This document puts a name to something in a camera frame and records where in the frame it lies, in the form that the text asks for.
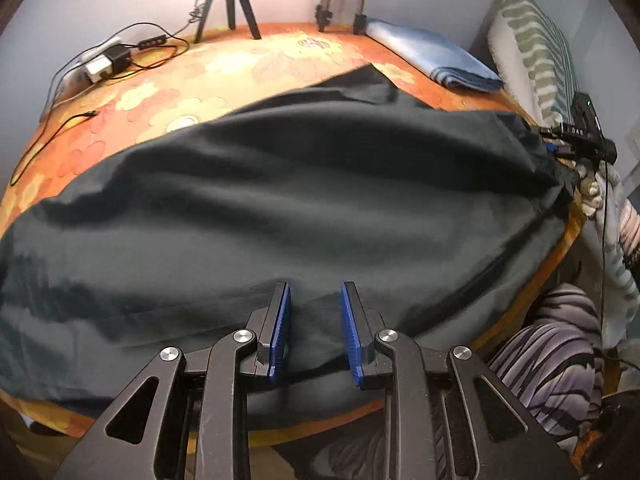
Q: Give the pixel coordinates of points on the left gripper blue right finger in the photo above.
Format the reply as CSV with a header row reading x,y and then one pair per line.
x,y
358,334

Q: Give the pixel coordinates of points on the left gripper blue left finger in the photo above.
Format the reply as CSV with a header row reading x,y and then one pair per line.
x,y
272,337

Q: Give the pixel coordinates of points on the dark green pants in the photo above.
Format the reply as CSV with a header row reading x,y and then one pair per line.
x,y
439,218

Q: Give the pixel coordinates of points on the right hand white glove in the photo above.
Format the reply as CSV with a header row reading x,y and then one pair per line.
x,y
600,187

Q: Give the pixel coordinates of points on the green striped white pillow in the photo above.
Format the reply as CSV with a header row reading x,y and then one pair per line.
x,y
533,60

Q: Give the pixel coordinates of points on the folded blue blanket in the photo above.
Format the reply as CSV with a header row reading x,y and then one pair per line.
x,y
435,56

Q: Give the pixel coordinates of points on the striped purple trouser leg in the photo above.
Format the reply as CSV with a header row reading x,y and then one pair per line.
x,y
554,365

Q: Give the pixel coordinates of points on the black power adapter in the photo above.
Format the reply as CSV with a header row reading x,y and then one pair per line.
x,y
119,57

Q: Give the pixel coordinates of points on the white power strip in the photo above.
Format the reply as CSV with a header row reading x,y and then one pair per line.
x,y
92,66

